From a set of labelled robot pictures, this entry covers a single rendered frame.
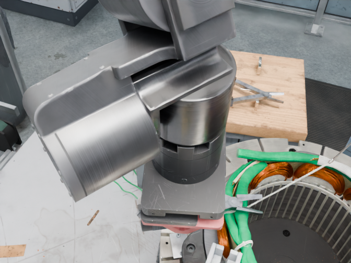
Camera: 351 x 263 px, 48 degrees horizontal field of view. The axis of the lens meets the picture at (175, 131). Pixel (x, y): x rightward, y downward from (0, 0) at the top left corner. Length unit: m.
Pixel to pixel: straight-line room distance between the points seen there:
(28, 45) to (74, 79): 2.52
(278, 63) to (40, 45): 2.12
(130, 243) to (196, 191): 0.52
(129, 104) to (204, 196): 0.12
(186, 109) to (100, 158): 0.06
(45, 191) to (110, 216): 0.16
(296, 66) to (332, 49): 2.02
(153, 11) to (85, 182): 0.10
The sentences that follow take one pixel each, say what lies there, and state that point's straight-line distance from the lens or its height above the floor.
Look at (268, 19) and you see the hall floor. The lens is 2.94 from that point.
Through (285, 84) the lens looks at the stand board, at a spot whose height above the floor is 1.07.
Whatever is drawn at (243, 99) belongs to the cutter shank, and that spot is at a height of 1.09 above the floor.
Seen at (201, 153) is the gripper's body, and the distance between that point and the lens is 0.28.
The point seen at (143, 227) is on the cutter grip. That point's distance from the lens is 0.39.
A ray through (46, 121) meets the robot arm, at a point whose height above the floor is 1.37.
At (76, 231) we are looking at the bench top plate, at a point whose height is 0.78.
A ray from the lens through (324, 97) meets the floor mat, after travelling 2.37.
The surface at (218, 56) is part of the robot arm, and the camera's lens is 0.25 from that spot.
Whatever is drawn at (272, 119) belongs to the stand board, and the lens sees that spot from 0.64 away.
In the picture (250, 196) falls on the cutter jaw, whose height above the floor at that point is 1.17.
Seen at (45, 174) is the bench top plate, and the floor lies 0.78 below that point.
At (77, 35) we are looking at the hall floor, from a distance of 2.75.
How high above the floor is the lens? 1.51
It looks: 48 degrees down
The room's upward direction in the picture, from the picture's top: 1 degrees clockwise
